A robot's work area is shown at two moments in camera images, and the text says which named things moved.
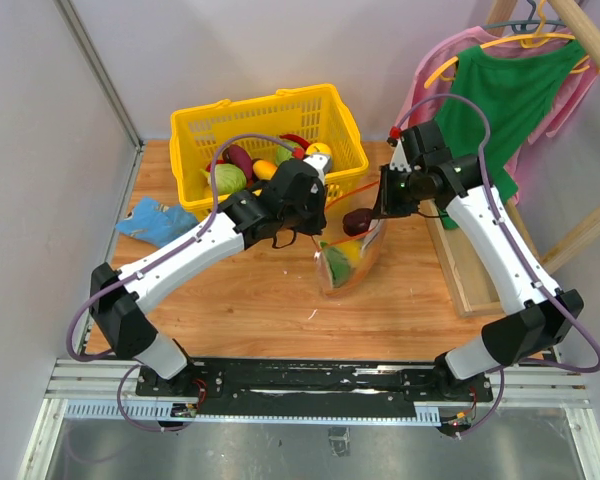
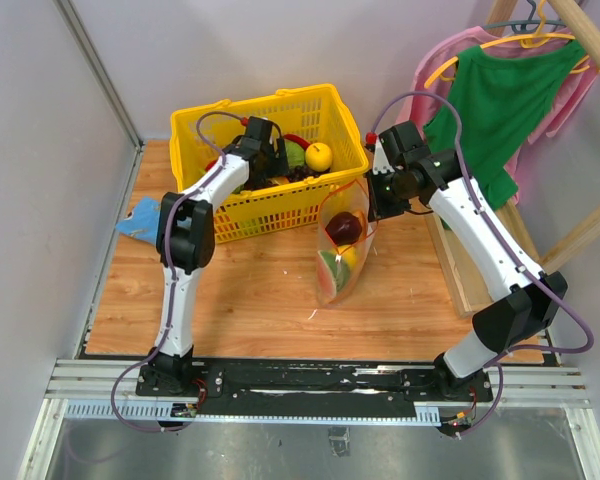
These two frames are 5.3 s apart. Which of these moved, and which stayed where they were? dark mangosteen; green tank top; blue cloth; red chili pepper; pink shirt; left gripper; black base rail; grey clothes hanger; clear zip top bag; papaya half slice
Moved: clear zip top bag; left gripper; dark mangosteen; papaya half slice
Stayed: green tank top; grey clothes hanger; red chili pepper; blue cloth; black base rail; pink shirt
